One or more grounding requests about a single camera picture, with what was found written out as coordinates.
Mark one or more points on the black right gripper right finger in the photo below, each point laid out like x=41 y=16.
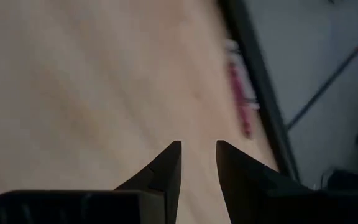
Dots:
x=253 y=193

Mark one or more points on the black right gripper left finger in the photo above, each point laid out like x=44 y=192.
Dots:
x=154 y=193

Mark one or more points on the magenta crayon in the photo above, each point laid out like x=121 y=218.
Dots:
x=239 y=93

